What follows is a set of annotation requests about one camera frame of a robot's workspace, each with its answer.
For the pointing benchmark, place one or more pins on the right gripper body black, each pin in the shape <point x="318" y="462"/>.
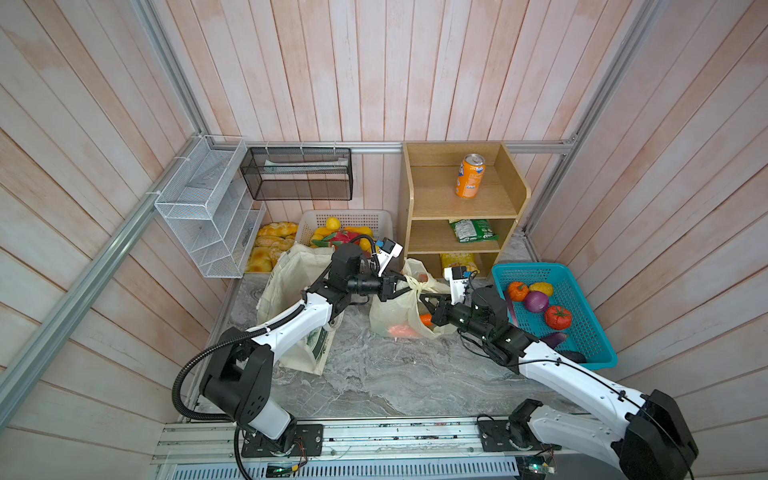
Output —
<point x="459" y="316"/>

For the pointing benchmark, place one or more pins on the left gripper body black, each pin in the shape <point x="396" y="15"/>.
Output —
<point x="364" y="282"/>

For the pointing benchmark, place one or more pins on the cream canvas tote bag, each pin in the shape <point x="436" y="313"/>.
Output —
<point x="296" y="270"/>

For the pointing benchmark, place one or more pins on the yellow plastic bag orange print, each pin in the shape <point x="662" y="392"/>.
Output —
<point x="407" y="308"/>

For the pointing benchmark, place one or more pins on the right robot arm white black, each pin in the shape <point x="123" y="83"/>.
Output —
<point x="645" y="436"/>

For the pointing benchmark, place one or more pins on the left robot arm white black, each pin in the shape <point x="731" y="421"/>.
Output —
<point x="238" y="376"/>

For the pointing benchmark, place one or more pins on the pink dragon fruit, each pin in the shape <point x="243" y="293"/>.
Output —
<point x="323" y="239"/>

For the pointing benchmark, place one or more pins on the small orange pumpkin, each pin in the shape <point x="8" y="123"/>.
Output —
<point x="517" y="291"/>

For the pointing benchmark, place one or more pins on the purple onion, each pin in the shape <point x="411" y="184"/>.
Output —
<point x="536" y="302"/>

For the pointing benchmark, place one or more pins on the yellow lemon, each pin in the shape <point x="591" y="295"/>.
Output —
<point x="333" y="224"/>

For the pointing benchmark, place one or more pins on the white plastic fruit basket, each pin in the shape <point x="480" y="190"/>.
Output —
<point x="378" y="221"/>

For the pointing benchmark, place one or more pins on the yellow bell pepper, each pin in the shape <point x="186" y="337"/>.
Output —
<point x="542" y="287"/>

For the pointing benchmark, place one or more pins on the yellow chips packet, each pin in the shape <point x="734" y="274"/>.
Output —
<point x="460" y="259"/>

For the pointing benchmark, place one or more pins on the purple eggplant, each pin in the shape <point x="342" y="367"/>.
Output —
<point x="555" y="339"/>

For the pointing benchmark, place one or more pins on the red tomato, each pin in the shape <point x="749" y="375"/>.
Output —
<point x="558" y="318"/>

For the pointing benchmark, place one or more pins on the tray of yellow breads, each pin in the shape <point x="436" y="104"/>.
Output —
<point x="271" y="242"/>

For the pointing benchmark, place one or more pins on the green snack packet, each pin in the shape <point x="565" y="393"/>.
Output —
<point x="473" y="230"/>

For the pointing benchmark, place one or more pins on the dark green cucumber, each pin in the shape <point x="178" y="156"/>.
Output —
<point x="574" y="356"/>

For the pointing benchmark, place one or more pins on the teal plastic basket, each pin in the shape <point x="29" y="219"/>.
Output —
<point x="586" y="335"/>

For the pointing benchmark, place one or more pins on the wooden shelf unit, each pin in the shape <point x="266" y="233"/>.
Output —
<point x="428" y="201"/>

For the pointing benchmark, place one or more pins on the black mesh basket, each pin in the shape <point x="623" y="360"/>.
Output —
<point x="298" y="173"/>

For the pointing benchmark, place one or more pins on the orange soda can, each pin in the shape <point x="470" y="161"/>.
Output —
<point x="471" y="172"/>

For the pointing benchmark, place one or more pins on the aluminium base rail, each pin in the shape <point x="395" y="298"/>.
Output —
<point x="475" y="447"/>

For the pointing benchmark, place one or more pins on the white wire rack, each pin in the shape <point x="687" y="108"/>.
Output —
<point x="209" y="208"/>

